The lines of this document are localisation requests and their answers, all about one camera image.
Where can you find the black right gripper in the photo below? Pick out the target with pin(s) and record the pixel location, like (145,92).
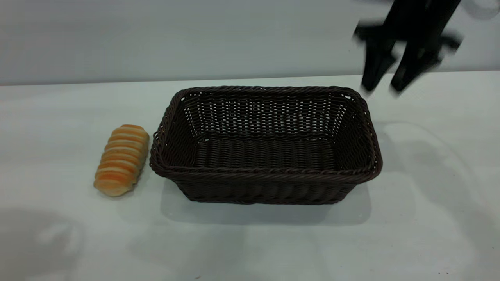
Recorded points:
(418,19)

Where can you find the dark brown woven basket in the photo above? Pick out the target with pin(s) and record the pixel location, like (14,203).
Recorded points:
(265,187)

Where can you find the ridged orange bread roll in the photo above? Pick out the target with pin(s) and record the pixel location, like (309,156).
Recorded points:
(121,160)

